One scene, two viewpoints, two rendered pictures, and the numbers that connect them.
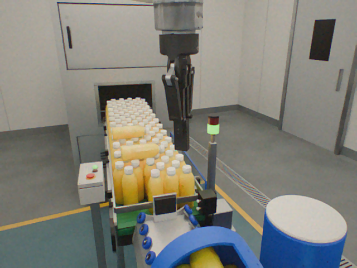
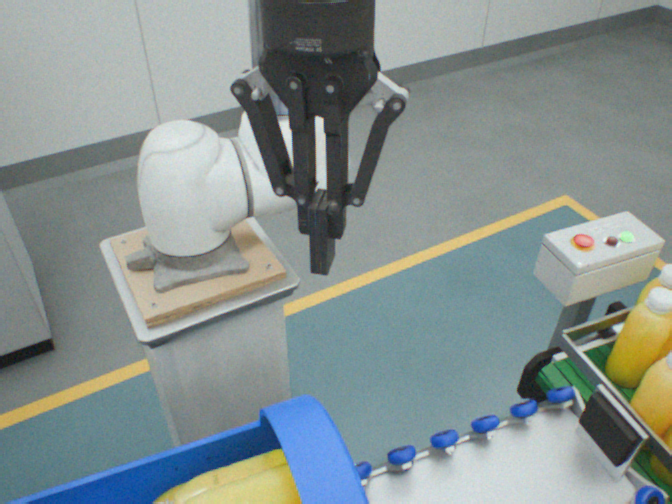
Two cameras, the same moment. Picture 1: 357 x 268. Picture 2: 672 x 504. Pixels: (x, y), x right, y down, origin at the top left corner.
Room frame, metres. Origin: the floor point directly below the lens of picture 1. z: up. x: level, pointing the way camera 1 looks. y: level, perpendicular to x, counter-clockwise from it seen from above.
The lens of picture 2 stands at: (0.53, -0.39, 1.80)
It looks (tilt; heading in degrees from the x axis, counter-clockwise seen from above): 41 degrees down; 84
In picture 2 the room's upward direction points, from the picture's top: straight up
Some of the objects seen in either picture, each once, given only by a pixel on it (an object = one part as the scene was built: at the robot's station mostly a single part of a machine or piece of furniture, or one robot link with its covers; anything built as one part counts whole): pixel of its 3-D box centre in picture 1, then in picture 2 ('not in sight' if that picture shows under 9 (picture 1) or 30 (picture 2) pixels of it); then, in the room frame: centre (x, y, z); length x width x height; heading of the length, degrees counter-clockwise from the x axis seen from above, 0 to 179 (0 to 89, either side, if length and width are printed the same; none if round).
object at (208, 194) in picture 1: (206, 202); not in sight; (1.10, -0.10, 0.95); 0.10 x 0.07 x 0.10; 106
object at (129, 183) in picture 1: (130, 188); (640, 340); (1.14, 0.25, 1.00); 0.07 x 0.07 x 0.19
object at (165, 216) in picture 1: (165, 208); (605, 435); (1.00, 0.08, 0.99); 0.10 x 0.02 x 0.12; 106
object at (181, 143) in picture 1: (181, 134); (318, 232); (0.56, 0.01, 1.48); 0.03 x 0.01 x 0.07; 70
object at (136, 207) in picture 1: (161, 202); (640, 427); (1.07, 0.10, 0.96); 0.40 x 0.01 x 0.03; 106
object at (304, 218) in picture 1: (304, 216); not in sight; (0.89, -0.46, 1.03); 0.28 x 0.28 x 0.01
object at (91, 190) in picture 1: (92, 181); (597, 257); (1.12, 0.41, 1.05); 0.20 x 0.10 x 0.10; 16
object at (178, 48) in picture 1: (179, 58); (318, 50); (0.56, 0.01, 1.64); 0.08 x 0.07 x 0.09; 160
